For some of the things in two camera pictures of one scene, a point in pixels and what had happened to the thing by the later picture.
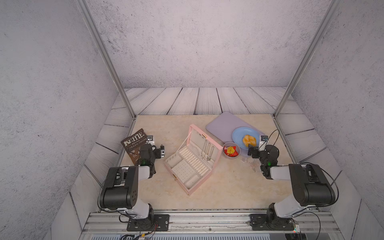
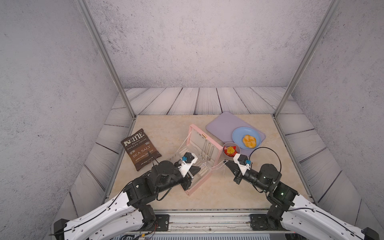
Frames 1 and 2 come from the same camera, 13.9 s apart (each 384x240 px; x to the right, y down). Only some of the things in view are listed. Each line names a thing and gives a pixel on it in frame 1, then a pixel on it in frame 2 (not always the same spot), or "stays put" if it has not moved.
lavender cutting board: (223, 127) stays put
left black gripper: (158, 155) -> (186, 180)
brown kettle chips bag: (132, 144) stays put
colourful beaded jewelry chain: (253, 166) -> (218, 166)
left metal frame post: (83, 6) stays put
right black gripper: (256, 151) -> (237, 174)
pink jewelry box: (189, 168) stays put
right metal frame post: (307, 57) stays put
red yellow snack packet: (231, 151) stays put
